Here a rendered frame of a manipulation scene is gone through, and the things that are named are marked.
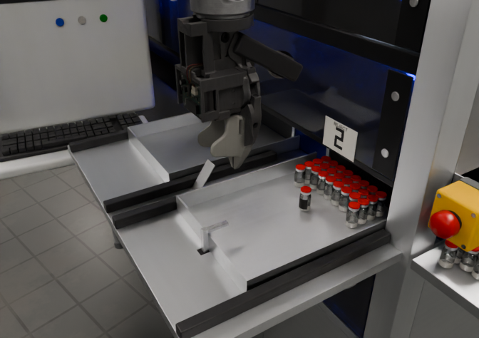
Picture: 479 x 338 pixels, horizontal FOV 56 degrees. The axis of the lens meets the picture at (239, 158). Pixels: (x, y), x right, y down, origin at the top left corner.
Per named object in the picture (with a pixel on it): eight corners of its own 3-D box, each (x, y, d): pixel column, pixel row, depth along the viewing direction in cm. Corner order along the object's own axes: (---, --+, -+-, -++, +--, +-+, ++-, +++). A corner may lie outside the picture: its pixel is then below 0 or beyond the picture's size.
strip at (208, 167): (209, 182, 96) (208, 158, 93) (216, 189, 94) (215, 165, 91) (147, 203, 89) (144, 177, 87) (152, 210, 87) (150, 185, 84)
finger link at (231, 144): (205, 176, 61) (202, 114, 57) (242, 165, 64) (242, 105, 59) (216, 187, 59) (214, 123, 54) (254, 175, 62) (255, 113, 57)
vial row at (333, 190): (308, 178, 97) (310, 160, 95) (368, 222, 84) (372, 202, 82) (300, 181, 96) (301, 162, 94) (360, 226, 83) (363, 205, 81)
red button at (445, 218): (440, 222, 69) (446, 201, 67) (463, 237, 66) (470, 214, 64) (423, 231, 67) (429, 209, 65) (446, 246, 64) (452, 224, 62)
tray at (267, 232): (314, 165, 102) (316, 151, 101) (403, 226, 83) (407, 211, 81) (177, 210, 87) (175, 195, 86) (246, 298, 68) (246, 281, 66)
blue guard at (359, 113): (87, -2, 220) (80, -43, 211) (395, 180, 75) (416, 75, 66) (85, -2, 219) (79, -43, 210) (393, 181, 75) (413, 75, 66)
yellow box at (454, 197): (455, 212, 73) (466, 175, 70) (497, 237, 68) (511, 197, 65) (424, 227, 70) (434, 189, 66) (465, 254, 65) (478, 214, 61)
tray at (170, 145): (243, 111, 129) (243, 100, 127) (299, 148, 110) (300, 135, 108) (128, 139, 114) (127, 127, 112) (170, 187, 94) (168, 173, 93)
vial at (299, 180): (300, 181, 96) (301, 162, 94) (306, 186, 95) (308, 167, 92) (291, 184, 95) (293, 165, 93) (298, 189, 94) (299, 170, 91)
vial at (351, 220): (351, 219, 84) (354, 200, 82) (359, 226, 83) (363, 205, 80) (342, 223, 83) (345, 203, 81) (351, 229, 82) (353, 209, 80)
